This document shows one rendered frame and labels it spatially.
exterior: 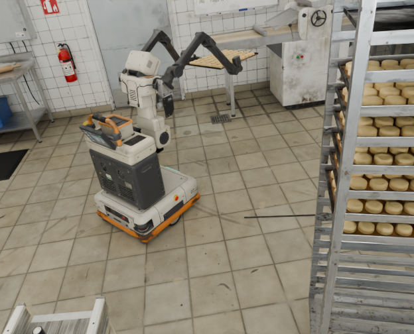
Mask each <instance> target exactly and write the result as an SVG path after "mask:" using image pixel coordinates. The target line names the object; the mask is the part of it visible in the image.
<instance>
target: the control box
mask: <svg viewBox="0 0 414 334"><path fill-rule="evenodd" d="M92 312H93V310H92V311H77V312H70V313H55V314H46V315H34V317H33V319H32V321H31V323H36V322H45V321H60V320H68V319H83V318H91V316H92Z"/></svg>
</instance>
